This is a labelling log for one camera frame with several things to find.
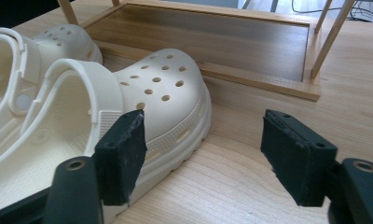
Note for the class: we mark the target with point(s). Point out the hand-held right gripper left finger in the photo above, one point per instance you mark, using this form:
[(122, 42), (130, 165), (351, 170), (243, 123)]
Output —
[(121, 161)]

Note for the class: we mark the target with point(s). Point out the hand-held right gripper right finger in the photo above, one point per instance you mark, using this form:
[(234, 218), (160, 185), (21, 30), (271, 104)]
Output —
[(295, 165)]

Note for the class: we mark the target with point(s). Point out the cream foam clog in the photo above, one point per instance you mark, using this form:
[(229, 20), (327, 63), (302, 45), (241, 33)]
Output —
[(172, 118), (71, 42)]

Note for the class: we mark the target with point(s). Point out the wooden ledge strip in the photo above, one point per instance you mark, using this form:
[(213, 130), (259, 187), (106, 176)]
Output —
[(206, 40)]

